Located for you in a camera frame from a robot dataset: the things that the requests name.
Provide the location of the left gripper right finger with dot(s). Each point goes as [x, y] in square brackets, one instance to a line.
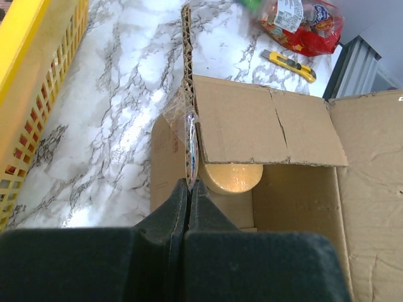
[224, 263]

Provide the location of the yellow utility knife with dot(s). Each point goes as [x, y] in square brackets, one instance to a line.
[305, 71]

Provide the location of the round orange sponge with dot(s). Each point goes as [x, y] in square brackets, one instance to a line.
[227, 179]

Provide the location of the aluminium rail frame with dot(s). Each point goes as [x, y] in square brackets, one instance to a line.
[358, 71]

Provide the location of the red snack bag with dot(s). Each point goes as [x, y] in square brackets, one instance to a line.
[310, 28]

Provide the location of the yellow plastic shopping basket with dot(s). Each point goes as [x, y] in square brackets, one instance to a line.
[39, 40]

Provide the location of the brown cardboard express box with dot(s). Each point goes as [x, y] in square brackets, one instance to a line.
[333, 168]

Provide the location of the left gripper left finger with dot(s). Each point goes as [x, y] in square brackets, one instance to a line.
[136, 263]

